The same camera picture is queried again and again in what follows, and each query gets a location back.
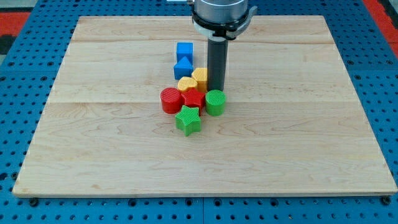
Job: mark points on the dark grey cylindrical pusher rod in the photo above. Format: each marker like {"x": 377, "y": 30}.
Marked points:
{"x": 216, "y": 64}

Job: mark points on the yellow hexagon block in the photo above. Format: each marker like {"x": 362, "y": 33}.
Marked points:
{"x": 200, "y": 75}

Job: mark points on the yellow heart block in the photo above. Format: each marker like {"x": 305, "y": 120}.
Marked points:
{"x": 186, "y": 83}

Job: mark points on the blue cube block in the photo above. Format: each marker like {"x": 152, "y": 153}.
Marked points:
{"x": 184, "y": 49}

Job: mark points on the blue triangle block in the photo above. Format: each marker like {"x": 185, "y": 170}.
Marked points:
{"x": 183, "y": 68}

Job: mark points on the green cylinder block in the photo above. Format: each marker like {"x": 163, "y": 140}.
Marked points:
{"x": 215, "y": 102}

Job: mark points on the red star block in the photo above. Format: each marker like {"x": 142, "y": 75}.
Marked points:
{"x": 194, "y": 99}

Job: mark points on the red cylinder block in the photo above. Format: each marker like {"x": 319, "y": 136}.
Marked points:
{"x": 171, "y": 100}

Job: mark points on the green star block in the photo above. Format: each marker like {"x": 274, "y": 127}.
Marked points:
{"x": 188, "y": 120}

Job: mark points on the wooden board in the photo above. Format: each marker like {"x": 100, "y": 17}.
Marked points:
{"x": 293, "y": 125}

